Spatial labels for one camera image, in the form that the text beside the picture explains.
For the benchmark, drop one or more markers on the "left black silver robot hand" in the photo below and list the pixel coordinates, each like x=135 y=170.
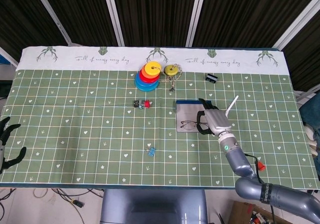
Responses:
x=2 y=148

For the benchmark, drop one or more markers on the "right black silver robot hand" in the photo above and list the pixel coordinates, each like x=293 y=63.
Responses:
x=217 y=120

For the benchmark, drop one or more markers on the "wire-frame eyeglasses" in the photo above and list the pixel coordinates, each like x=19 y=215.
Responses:
x=187 y=125

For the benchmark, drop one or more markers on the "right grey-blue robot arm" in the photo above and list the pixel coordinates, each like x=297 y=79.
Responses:
x=250 y=189

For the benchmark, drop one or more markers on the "black and silver rectangular block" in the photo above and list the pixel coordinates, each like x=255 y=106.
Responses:
x=211 y=78

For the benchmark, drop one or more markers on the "brown cardboard box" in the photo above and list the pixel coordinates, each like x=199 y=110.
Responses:
x=241 y=212

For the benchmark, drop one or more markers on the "white plastic strip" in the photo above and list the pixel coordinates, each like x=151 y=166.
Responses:
x=232 y=105

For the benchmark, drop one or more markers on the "small red cap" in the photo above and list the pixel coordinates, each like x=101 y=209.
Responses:
x=261 y=166

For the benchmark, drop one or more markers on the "blue binder clip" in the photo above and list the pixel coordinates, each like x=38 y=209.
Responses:
x=151 y=152

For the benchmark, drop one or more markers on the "green grid tablecloth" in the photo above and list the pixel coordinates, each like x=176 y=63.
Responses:
x=87 y=113

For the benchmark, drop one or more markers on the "black floor power adapter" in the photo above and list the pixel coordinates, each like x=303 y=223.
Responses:
x=78 y=204

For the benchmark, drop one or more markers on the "blue chair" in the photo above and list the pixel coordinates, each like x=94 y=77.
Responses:
x=311 y=108

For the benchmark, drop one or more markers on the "grey-blue robot body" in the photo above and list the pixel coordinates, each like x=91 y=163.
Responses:
x=152 y=206

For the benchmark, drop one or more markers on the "white aluminium partition post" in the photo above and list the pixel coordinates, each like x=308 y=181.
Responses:
x=297 y=21
x=52 y=14
x=113 y=14
x=197 y=13

